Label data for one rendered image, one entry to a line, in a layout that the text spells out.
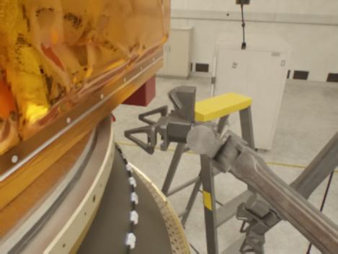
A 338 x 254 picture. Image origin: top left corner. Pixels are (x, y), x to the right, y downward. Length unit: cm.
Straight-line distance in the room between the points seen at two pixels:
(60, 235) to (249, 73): 334
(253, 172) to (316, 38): 734
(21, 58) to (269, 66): 335
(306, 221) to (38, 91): 48
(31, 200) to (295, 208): 45
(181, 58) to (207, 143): 668
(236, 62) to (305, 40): 437
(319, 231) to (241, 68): 319
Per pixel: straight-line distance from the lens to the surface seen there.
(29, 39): 45
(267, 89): 371
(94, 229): 65
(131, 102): 124
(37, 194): 52
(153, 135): 58
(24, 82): 46
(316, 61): 797
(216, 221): 161
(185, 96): 58
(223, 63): 360
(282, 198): 54
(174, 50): 718
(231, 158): 61
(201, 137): 53
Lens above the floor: 205
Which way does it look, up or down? 26 degrees down
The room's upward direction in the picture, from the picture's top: 1 degrees clockwise
